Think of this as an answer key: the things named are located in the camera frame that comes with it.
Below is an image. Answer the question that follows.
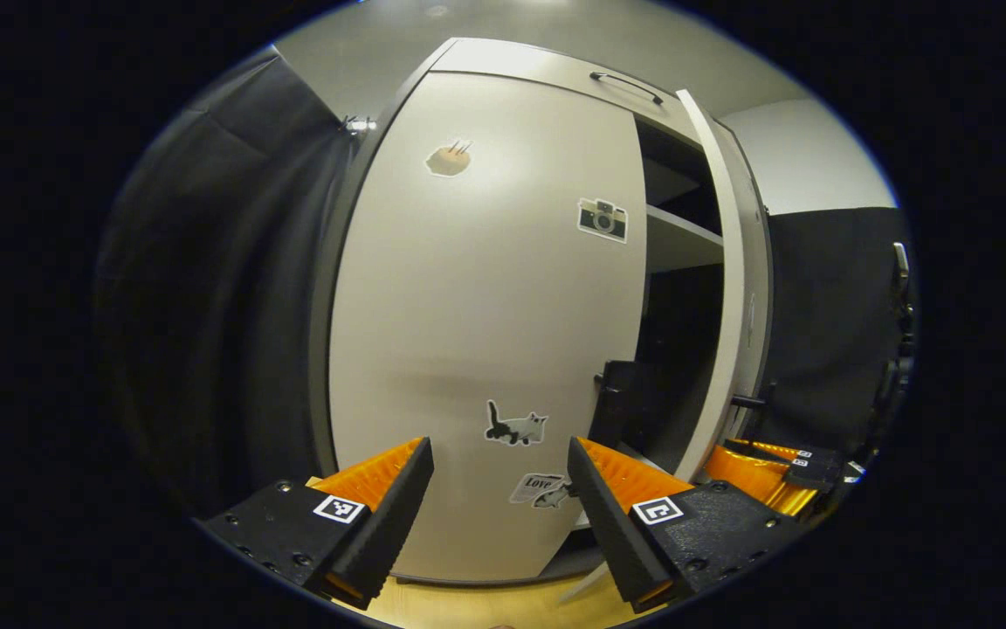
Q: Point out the white cabinet shelf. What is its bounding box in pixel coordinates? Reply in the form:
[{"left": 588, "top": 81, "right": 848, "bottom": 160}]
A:
[
  {"left": 647, "top": 205, "right": 724, "bottom": 272},
  {"left": 643, "top": 157, "right": 700, "bottom": 206}
]

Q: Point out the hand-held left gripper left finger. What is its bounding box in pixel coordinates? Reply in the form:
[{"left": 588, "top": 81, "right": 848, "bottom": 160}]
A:
[{"left": 197, "top": 437, "right": 436, "bottom": 611}]

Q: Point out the grey double-door shoe cabinet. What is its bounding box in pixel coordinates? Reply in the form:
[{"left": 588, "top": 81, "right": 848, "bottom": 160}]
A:
[{"left": 309, "top": 37, "right": 775, "bottom": 586}]

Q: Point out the grey cabinet door camera sticker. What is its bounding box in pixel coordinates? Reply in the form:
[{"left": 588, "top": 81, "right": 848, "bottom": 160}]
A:
[{"left": 328, "top": 72, "right": 652, "bottom": 582}]

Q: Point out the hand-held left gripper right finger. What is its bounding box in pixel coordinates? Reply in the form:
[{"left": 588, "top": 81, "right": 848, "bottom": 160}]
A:
[{"left": 567, "top": 437, "right": 805, "bottom": 612}]

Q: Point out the black backdrop cloth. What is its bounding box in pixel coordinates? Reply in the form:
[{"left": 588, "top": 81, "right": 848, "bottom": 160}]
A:
[
  {"left": 756, "top": 205, "right": 914, "bottom": 464},
  {"left": 93, "top": 48, "right": 360, "bottom": 516}
]

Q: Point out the dark tripod stand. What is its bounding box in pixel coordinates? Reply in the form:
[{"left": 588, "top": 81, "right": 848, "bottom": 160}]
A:
[{"left": 870, "top": 243, "right": 916, "bottom": 455}]

